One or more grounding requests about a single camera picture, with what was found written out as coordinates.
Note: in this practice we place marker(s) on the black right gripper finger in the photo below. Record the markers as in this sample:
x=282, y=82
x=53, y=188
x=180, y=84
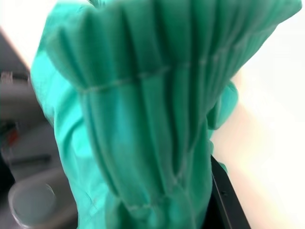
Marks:
x=226, y=205

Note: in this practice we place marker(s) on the green shorts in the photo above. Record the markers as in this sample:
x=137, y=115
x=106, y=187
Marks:
x=143, y=119

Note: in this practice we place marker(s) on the silver robot body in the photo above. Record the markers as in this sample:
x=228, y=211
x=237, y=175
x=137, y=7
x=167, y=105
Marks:
x=35, y=202

